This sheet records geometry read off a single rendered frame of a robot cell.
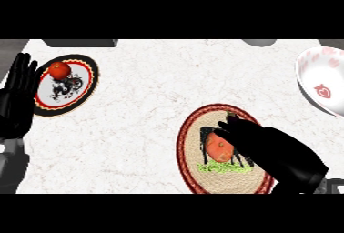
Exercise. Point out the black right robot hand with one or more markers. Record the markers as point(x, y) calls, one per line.
point(273, 151)

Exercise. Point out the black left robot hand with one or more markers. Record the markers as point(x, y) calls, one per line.
point(17, 91)

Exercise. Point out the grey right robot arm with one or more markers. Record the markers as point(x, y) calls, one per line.
point(331, 186)

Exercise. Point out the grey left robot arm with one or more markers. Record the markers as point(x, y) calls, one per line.
point(9, 164)

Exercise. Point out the orange squash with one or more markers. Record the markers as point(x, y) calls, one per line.
point(217, 148)

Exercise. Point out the round woven red-rimmed placemat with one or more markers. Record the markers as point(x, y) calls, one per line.
point(214, 179)

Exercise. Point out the white bowl with red print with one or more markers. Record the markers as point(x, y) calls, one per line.
point(325, 80)

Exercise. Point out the round black-rimmed plate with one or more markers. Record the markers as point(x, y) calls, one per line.
point(67, 85)

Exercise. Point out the red tomato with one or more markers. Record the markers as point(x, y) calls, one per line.
point(59, 70)

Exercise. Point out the dark grey flat object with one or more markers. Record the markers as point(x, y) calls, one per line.
point(80, 42)

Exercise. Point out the grey rounded object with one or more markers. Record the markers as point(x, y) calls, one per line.
point(260, 42)

